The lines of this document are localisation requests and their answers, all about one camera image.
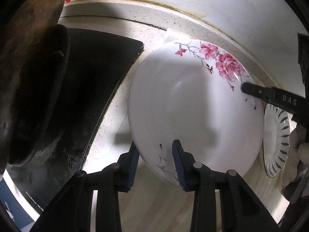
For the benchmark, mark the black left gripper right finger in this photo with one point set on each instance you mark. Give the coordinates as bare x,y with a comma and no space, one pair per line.
192,175

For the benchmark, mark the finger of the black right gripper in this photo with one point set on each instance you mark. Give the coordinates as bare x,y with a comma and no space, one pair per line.
287,101

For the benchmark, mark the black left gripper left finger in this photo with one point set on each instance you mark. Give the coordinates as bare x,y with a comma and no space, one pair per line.
124,170

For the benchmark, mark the white pink flower plate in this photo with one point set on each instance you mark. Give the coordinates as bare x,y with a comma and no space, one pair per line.
191,91

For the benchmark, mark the gloved right hand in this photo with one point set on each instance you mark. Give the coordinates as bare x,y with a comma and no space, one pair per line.
298,152

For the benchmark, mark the white blue leaf plate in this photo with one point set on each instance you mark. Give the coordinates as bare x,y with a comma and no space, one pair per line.
275,144

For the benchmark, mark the black gas stove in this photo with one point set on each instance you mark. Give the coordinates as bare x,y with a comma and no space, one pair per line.
64,91

